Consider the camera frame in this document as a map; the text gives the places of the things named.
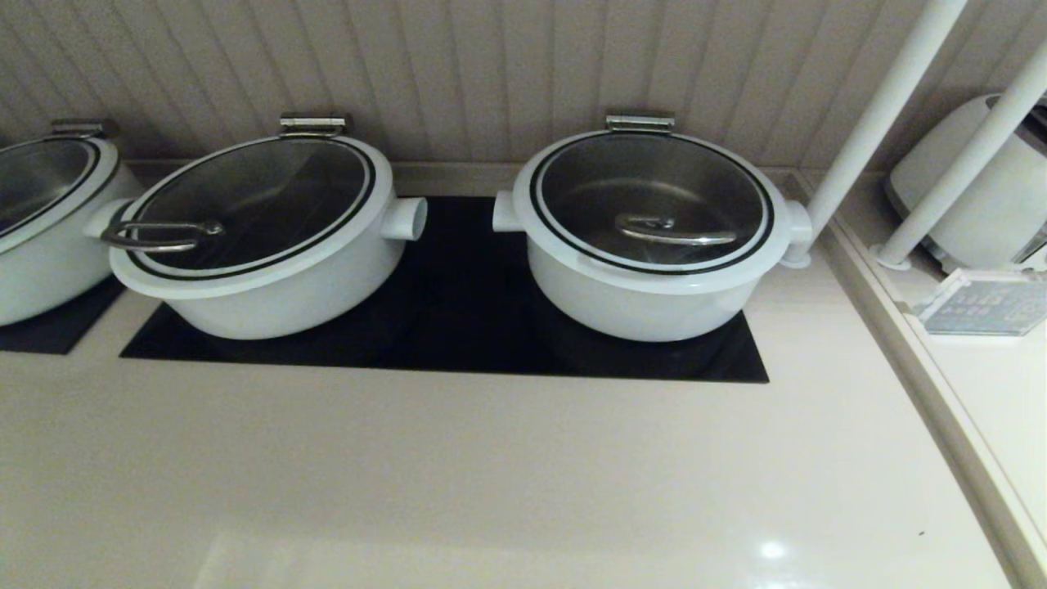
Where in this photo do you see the glass lid with white rim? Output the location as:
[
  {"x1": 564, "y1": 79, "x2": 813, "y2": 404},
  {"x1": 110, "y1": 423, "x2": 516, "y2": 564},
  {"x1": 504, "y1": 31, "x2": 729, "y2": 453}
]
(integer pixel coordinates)
[{"x1": 514, "y1": 129, "x2": 793, "y2": 293}]

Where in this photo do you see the white pot with steel insert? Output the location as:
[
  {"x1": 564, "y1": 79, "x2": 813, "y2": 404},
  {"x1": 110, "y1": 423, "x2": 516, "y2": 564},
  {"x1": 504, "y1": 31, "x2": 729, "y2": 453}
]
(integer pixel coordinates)
[
  {"x1": 0, "y1": 135, "x2": 144, "y2": 326},
  {"x1": 84, "y1": 135, "x2": 429, "y2": 340},
  {"x1": 492, "y1": 131, "x2": 815, "y2": 343}
]

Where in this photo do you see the middle white lidded pot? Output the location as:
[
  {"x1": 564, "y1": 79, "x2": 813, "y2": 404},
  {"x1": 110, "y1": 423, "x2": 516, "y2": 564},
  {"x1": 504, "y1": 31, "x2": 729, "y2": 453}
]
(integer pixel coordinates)
[{"x1": 101, "y1": 135, "x2": 395, "y2": 300}]

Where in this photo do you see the white lidded pot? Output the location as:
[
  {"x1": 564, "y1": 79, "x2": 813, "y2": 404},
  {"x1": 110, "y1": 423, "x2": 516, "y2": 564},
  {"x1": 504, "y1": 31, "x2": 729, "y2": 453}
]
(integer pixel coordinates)
[
  {"x1": 101, "y1": 135, "x2": 395, "y2": 300},
  {"x1": 0, "y1": 136, "x2": 121, "y2": 254}
]

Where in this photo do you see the left white lidded pot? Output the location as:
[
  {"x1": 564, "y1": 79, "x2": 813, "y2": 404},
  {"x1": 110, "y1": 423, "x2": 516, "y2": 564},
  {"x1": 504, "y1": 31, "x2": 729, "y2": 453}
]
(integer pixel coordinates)
[{"x1": 0, "y1": 136, "x2": 121, "y2": 254}]

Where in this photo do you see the large black glass cooktop panel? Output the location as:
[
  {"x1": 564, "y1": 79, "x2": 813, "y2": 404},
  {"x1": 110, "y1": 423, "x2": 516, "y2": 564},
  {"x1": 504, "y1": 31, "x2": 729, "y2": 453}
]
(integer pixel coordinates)
[{"x1": 119, "y1": 196, "x2": 770, "y2": 384}]

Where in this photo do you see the white metal pole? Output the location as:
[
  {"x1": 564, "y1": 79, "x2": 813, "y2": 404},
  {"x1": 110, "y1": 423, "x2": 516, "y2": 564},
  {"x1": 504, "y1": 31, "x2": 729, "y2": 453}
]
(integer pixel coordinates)
[
  {"x1": 781, "y1": 0, "x2": 968, "y2": 269},
  {"x1": 871, "y1": 41, "x2": 1047, "y2": 271}
]

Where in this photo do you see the clear acrylic sign holder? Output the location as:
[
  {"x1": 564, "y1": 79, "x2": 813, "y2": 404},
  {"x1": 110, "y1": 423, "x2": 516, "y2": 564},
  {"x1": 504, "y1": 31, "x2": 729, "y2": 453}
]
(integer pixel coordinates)
[{"x1": 910, "y1": 268, "x2": 1047, "y2": 336}]

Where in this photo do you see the small black glass cooktop panel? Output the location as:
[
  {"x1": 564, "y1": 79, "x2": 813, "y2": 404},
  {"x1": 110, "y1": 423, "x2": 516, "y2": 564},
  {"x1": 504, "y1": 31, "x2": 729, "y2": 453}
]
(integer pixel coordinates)
[{"x1": 0, "y1": 277, "x2": 125, "y2": 355}]

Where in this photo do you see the white rounded kitchen appliance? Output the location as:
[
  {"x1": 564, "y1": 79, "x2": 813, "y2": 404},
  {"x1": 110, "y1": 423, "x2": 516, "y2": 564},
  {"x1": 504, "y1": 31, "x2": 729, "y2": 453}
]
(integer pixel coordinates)
[{"x1": 885, "y1": 92, "x2": 1047, "y2": 275}]

